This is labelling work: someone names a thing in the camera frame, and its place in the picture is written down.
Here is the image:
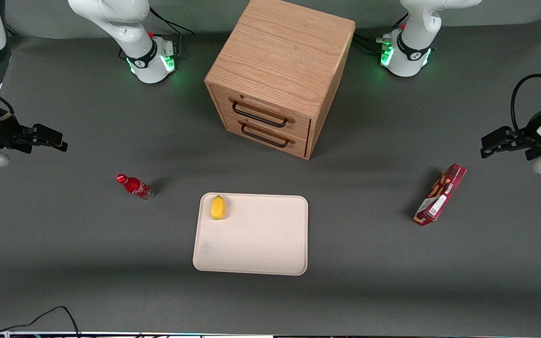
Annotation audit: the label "black arm base cables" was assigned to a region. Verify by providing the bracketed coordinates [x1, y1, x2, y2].
[353, 18, 394, 56]
[148, 7, 196, 60]

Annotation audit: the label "wooden drawer front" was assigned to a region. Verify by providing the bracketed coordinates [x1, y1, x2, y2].
[222, 113, 309, 159]
[210, 85, 312, 142]

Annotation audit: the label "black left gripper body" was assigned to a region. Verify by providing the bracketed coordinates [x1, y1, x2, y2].
[510, 104, 541, 161]

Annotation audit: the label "black right arm base cables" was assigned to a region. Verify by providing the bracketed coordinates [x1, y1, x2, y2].
[148, 7, 196, 60]

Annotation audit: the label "black metal drawer handle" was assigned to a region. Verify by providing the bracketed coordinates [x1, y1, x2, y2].
[240, 123, 291, 149]
[232, 100, 289, 129]

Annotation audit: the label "yellow lemon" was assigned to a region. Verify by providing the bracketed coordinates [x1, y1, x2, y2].
[211, 195, 226, 221]

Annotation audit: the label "red tartan cookie box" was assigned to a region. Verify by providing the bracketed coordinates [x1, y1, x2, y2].
[413, 163, 468, 227]

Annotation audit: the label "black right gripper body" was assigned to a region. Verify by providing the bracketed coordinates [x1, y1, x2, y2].
[0, 114, 35, 155]

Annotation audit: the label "black cable at table edge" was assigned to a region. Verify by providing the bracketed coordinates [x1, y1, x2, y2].
[0, 306, 82, 338]

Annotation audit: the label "beige plastic tray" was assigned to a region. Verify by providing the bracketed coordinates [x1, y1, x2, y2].
[192, 192, 309, 277]

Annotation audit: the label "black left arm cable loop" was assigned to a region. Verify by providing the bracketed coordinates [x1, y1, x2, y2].
[510, 73, 541, 136]

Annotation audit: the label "red coke bottle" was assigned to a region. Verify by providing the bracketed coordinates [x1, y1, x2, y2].
[116, 173, 155, 201]

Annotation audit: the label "wooden drawer cabinet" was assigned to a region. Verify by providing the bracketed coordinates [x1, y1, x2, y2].
[204, 0, 356, 161]

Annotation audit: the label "black left arm base cables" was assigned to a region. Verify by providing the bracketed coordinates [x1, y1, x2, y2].
[353, 18, 394, 56]

